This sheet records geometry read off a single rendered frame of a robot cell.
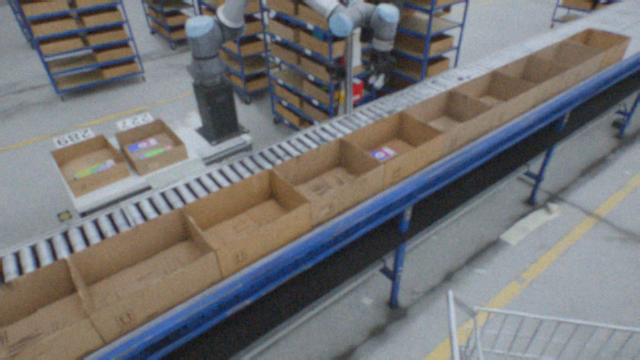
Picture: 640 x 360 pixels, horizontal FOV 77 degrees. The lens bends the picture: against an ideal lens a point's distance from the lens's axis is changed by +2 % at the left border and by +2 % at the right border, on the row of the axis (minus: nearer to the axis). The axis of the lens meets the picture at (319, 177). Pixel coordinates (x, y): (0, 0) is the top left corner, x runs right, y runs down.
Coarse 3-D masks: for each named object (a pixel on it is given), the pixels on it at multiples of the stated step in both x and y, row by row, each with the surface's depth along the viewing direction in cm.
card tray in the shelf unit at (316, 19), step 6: (300, 6) 303; (306, 6) 310; (300, 12) 306; (306, 12) 300; (312, 12) 294; (300, 18) 309; (306, 18) 303; (312, 18) 297; (318, 18) 291; (318, 24) 294; (324, 24) 288
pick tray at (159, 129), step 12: (156, 120) 248; (120, 132) 238; (132, 132) 242; (144, 132) 247; (156, 132) 252; (168, 132) 247; (120, 144) 230; (132, 144) 243; (168, 144) 242; (180, 144) 234; (132, 156) 233; (156, 156) 218; (168, 156) 222; (180, 156) 227; (144, 168) 217; (156, 168) 221
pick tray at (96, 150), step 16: (80, 144) 231; (96, 144) 237; (64, 160) 229; (80, 160) 231; (96, 160) 230; (64, 176) 203; (96, 176) 207; (112, 176) 212; (128, 176) 218; (80, 192) 205
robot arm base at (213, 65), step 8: (192, 56) 220; (216, 56) 222; (192, 64) 223; (200, 64) 220; (208, 64) 220; (216, 64) 223; (224, 64) 229; (192, 72) 224; (200, 72) 222; (208, 72) 222; (216, 72) 224
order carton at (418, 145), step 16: (400, 112) 206; (368, 128) 198; (384, 128) 205; (400, 128) 210; (416, 128) 202; (432, 128) 193; (368, 144) 204; (384, 144) 211; (400, 144) 211; (416, 144) 206; (432, 144) 185; (400, 160) 175; (416, 160) 184; (432, 160) 193; (384, 176) 174; (400, 176) 182
